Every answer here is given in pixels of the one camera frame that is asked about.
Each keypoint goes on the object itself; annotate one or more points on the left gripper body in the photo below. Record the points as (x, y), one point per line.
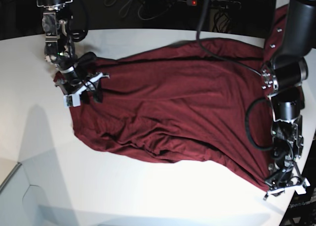
(282, 180)

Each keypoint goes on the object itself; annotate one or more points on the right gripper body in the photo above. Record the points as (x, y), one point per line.
(72, 82)

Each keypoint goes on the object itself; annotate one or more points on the dark red t-shirt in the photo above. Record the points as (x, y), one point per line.
(144, 114)

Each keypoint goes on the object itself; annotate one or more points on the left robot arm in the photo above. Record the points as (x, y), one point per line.
(246, 106)

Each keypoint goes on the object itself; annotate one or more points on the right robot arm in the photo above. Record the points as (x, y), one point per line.
(60, 38)

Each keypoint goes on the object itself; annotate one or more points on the black power strip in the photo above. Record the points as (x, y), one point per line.
(217, 4)

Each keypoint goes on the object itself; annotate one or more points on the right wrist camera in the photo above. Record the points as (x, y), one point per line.
(72, 100)

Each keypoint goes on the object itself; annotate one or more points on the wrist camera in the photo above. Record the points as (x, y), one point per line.
(72, 100)
(301, 188)

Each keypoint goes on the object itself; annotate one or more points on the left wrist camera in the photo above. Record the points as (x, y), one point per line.
(301, 188)

